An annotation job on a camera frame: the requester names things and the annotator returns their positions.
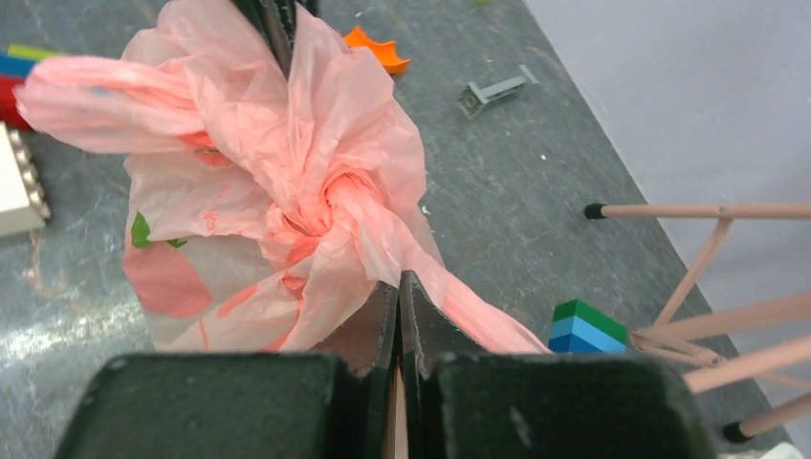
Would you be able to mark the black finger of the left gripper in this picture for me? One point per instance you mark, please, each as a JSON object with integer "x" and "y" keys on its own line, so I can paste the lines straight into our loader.
{"x": 275, "y": 20}

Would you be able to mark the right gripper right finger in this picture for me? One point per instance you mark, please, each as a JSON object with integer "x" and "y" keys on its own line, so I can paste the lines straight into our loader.
{"x": 428, "y": 338}

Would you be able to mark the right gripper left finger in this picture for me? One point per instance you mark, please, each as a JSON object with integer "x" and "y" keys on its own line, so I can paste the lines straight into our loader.
{"x": 361, "y": 424}

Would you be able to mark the pink plastic bag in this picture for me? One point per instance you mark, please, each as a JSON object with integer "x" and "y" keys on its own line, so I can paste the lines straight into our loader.
{"x": 263, "y": 207}

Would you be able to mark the orange curved toy piece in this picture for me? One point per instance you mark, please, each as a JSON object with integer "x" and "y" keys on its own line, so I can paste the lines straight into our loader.
{"x": 385, "y": 52}

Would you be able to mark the green blue grey brick stack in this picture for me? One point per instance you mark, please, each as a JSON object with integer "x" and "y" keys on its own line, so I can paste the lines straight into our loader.
{"x": 578, "y": 328}

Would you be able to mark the grey toy bar piece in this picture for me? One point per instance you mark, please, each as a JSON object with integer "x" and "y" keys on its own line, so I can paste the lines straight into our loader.
{"x": 474, "y": 98}

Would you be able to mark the pink music stand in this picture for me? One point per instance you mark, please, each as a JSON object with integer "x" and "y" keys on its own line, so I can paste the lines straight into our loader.
{"x": 741, "y": 313}

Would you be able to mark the multicolour stacked brick block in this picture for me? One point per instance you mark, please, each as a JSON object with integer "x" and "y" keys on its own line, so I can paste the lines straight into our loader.
{"x": 16, "y": 63}

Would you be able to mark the cream white toy brick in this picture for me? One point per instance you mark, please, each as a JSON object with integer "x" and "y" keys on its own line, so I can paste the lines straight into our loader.
{"x": 23, "y": 204}

